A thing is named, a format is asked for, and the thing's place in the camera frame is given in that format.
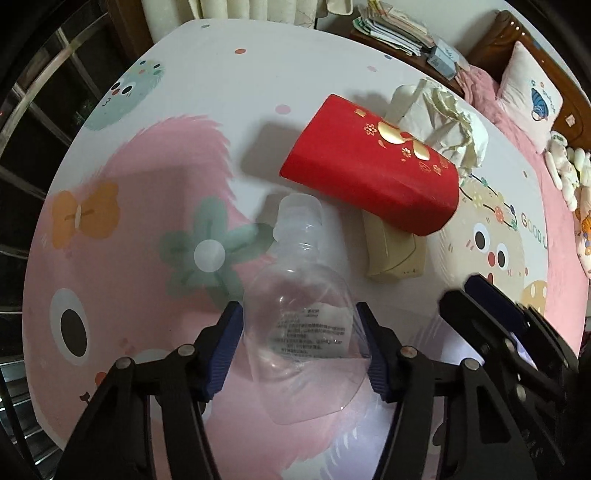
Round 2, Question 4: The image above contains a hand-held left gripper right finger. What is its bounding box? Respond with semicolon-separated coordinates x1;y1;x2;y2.
355;301;550;480

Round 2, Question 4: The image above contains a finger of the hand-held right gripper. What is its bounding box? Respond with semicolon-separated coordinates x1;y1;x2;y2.
438;287;568;407
464;274;580;370

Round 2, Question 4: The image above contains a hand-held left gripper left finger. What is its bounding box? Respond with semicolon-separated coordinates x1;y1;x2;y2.
55;301;245;480

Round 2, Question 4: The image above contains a clear plastic bottle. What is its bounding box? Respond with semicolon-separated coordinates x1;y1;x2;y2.
242;194;372;425

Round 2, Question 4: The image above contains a beige box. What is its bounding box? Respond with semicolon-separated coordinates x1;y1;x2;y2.
361;210;428;284

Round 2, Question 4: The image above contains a pink bed sheet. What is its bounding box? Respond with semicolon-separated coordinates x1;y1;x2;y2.
455;65;591;319

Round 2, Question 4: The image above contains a folded cartoon quilt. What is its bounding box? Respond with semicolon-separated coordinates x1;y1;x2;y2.
575;215;591;278

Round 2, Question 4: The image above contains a cartoon printed tablecloth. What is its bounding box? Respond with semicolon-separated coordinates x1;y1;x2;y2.
22;18;580;480

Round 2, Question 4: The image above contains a white plush toy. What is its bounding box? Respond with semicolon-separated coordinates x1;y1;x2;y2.
546;131;591;210

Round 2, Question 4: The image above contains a red carton with gold print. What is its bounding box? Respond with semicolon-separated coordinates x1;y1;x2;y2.
279;93;461;237

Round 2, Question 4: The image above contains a white pillow with blue print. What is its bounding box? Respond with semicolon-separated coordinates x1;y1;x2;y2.
496;41;565;155

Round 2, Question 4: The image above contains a small grey blue box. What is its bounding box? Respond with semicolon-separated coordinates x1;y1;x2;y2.
427;39;472;79

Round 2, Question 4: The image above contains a window grille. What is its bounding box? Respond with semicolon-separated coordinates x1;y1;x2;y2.
0;25;139;296

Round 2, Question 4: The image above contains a wooden headboard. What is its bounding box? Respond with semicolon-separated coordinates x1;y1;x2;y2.
466;10;591;148

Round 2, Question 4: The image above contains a wooden nightstand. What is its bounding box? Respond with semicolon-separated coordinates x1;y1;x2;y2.
316;0;467;95

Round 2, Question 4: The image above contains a stack of papers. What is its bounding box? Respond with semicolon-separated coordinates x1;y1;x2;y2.
352;0;437;57

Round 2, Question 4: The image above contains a cream curtain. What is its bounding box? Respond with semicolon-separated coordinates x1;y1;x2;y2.
141;0;324;31

